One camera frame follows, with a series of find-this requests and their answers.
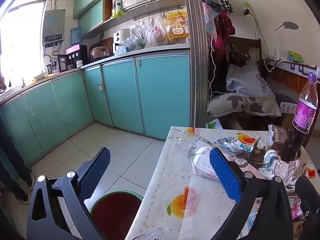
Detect patterned flat box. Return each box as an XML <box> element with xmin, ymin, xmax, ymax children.
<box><xmin>280</xmin><ymin>102</ymin><xmax>298</xmax><ymax>114</ymax></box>

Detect brown snack packet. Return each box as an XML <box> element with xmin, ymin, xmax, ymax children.
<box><xmin>269</xmin><ymin>124</ymin><xmax>298</xmax><ymax>160</ymax></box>

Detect blue white snack wrapper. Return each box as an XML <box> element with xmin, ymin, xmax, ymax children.
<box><xmin>214</xmin><ymin>136</ymin><xmax>253</xmax><ymax>155</ymax></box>

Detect clear hanging plastic bags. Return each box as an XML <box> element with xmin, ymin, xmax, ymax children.
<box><xmin>135</xmin><ymin>17</ymin><xmax>167</xmax><ymax>48</ymax></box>

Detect teal lower kitchen cabinets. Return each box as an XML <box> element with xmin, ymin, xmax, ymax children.
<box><xmin>0</xmin><ymin>50</ymin><xmax>194</xmax><ymax>165</ymax></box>

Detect metal sliding door frame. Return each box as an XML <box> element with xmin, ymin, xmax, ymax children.
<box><xmin>182</xmin><ymin>0</ymin><xmax>213</xmax><ymax>129</ymax></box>

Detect green yellow box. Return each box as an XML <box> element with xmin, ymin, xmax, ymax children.
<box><xmin>289</xmin><ymin>50</ymin><xmax>304</xmax><ymax>63</ymax></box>

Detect white cable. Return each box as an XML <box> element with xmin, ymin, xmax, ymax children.
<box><xmin>209</xmin><ymin>37</ymin><xmax>216</xmax><ymax>97</ymax></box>

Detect white milk carton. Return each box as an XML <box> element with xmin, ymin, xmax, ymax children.
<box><xmin>191</xmin><ymin>146</ymin><xmax>220</xmax><ymax>180</ymax></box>

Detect green blue box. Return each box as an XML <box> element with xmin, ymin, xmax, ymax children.
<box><xmin>205</xmin><ymin>118</ymin><xmax>223</xmax><ymax>130</ymax></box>

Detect wooden board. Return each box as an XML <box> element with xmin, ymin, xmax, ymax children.
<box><xmin>100</xmin><ymin>37</ymin><xmax>113</xmax><ymax>55</ymax></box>

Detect dark wooden sideboard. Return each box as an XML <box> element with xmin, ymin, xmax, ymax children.
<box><xmin>266</xmin><ymin>60</ymin><xmax>320</xmax><ymax>93</ymax></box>

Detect rice cooker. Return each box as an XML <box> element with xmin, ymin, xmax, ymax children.
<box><xmin>89</xmin><ymin>45</ymin><xmax>110</xmax><ymax>62</ymax></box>

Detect fruit print tablecloth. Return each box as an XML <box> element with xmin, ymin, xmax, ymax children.
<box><xmin>125</xmin><ymin>126</ymin><xmax>320</xmax><ymax>240</ymax></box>

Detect white kitchen appliance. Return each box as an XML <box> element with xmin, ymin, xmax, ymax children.
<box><xmin>113</xmin><ymin>29</ymin><xmax>130</xmax><ymax>54</ymax></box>

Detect green white packet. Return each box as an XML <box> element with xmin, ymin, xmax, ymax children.
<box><xmin>112</xmin><ymin>0</ymin><xmax>123</xmax><ymax>18</ymax></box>

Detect dark wooden chair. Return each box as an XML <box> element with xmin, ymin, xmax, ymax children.
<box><xmin>224</xmin><ymin>36</ymin><xmax>263</xmax><ymax>80</ymax></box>

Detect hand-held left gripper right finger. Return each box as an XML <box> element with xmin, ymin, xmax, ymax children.
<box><xmin>209</xmin><ymin>147</ymin><xmax>293</xmax><ymax>240</ymax></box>

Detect red garment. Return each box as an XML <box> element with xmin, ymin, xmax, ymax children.
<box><xmin>212</xmin><ymin>12</ymin><xmax>235</xmax><ymax>55</ymax></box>

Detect purple label soda bottle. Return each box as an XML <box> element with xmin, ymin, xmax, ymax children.
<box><xmin>280</xmin><ymin>72</ymin><xmax>320</xmax><ymax>162</ymax></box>

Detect metal hanging rail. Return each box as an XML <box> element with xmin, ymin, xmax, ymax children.
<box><xmin>132</xmin><ymin>6</ymin><xmax>182</xmax><ymax>20</ymax></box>

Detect brown drink carton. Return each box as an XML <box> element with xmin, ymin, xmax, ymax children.
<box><xmin>247</xmin><ymin>140</ymin><xmax>267</xmax><ymax>167</ymax></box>

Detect bubble wrap bag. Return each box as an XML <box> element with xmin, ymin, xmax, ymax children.
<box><xmin>226</xmin><ymin>64</ymin><xmax>275</xmax><ymax>98</ymax></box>

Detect purple pattern table runner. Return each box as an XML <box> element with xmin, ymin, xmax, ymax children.
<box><xmin>290</xmin><ymin>64</ymin><xmax>320</xmax><ymax>75</ymax></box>

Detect white plastic bag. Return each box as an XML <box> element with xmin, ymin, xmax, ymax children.
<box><xmin>115</xmin><ymin>39</ymin><xmax>145</xmax><ymax>55</ymax></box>

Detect black printed cloth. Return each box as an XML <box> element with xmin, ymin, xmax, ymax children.
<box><xmin>217</xmin><ymin>0</ymin><xmax>235</xmax><ymax>13</ymax></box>

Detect small black appliance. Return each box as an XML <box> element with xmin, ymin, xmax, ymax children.
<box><xmin>57</xmin><ymin>54</ymin><xmax>69</xmax><ymax>72</ymax></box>

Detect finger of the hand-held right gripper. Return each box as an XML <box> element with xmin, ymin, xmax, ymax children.
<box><xmin>295</xmin><ymin>176</ymin><xmax>320</xmax><ymax>230</ymax></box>

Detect grey wall decal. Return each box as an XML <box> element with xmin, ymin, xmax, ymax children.
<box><xmin>275</xmin><ymin>21</ymin><xmax>299</xmax><ymax>32</ymax></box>

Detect leaf pattern cushion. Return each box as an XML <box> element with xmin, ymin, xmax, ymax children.
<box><xmin>207</xmin><ymin>93</ymin><xmax>282</xmax><ymax>117</ymax></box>

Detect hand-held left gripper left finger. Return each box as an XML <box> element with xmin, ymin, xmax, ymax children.
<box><xmin>27</xmin><ymin>147</ymin><xmax>111</xmax><ymax>240</ymax></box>

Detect checked pink blue cloth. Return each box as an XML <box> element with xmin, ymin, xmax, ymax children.
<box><xmin>197</xmin><ymin>0</ymin><xmax>223</xmax><ymax>40</ymax></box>

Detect clear plastic bottle white cap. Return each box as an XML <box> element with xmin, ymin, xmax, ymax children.
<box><xmin>175</xmin><ymin>130</ymin><xmax>200</xmax><ymax>155</ymax></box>

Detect green waste bin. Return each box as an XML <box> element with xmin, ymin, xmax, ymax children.
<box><xmin>89</xmin><ymin>190</ymin><xmax>144</xmax><ymax>240</ymax></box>

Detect pink black water dispenser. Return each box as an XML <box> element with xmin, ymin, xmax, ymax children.
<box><xmin>65</xmin><ymin>44</ymin><xmax>88</xmax><ymax>67</ymax></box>

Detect blue water jug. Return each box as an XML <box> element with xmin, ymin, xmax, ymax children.
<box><xmin>70</xmin><ymin>27</ymin><xmax>83</xmax><ymax>46</ymax></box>

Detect yellow wet wipes packet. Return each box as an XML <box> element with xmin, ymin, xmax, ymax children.
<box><xmin>165</xmin><ymin>11</ymin><xmax>188</xmax><ymax>40</ymax></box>

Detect black cable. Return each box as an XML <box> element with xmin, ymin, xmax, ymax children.
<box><xmin>249</xmin><ymin>11</ymin><xmax>269</xmax><ymax>88</ymax></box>

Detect printed paper wrapper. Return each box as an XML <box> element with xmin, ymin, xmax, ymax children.
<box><xmin>262</xmin><ymin>150</ymin><xmax>307</xmax><ymax>190</ymax></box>

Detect silver water heater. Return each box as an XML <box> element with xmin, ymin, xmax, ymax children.
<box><xmin>42</xmin><ymin>9</ymin><xmax>66</xmax><ymax>46</ymax></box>

